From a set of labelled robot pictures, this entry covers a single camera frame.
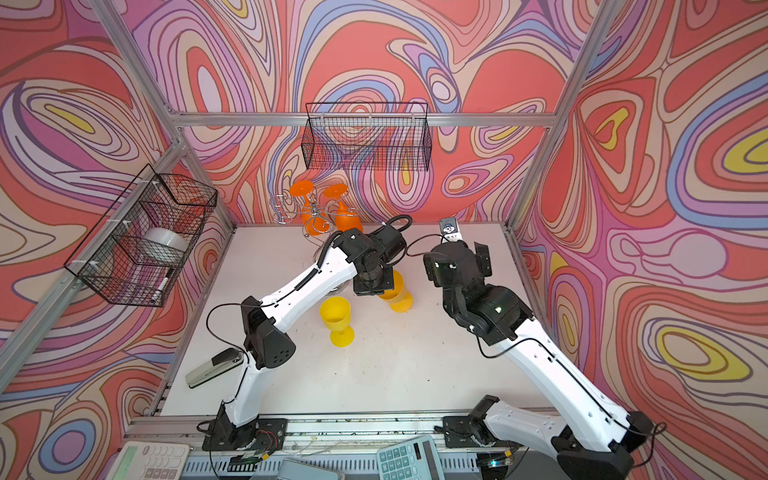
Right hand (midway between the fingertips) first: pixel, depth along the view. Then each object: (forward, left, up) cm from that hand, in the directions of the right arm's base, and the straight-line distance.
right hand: (458, 256), depth 67 cm
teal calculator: (-35, +11, -32) cm, 49 cm away
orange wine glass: (+19, +36, -5) cm, 41 cm away
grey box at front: (-37, +38, -29) cm, 60 cm away
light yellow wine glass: (0, +32, -24) cm, 40 cm away
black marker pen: (-1, +72, -8) cm, 73 cm away
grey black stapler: (-13, +64, -29) cm, 72 cm away
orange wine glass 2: (+25, +28, -11) cm, 39 cm away
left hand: (+2, +16, -16) cm, 22 cm away
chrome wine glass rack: (+49, +57, -27) cm, 80 cm away
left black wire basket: (+3, +80, 0) cm, 80 cm away
